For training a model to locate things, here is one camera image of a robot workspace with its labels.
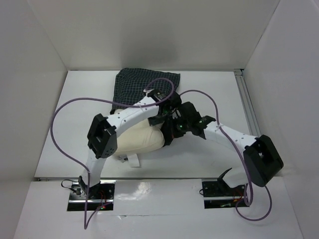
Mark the aluminium rail right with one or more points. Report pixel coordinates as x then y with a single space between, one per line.
247 103

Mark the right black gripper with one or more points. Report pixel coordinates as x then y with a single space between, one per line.
189 121

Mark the dark plaid pillowcase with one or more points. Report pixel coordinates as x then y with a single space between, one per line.
131 82

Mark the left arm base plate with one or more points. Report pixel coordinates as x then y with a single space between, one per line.
103 197

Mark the cream pillow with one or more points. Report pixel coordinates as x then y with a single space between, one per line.
140 138

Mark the white pillow care label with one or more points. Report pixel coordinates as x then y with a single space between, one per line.
132 160

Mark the aluminium rail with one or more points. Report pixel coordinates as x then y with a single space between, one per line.
247 103
69 178

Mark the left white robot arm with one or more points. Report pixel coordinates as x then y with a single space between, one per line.
103 134

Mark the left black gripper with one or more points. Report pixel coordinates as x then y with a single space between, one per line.
154 121

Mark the aluminium rail front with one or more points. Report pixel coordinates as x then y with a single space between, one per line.
69 178

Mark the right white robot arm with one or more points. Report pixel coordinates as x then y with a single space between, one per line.
260 158

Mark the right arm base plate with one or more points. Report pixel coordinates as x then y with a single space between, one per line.
218 195

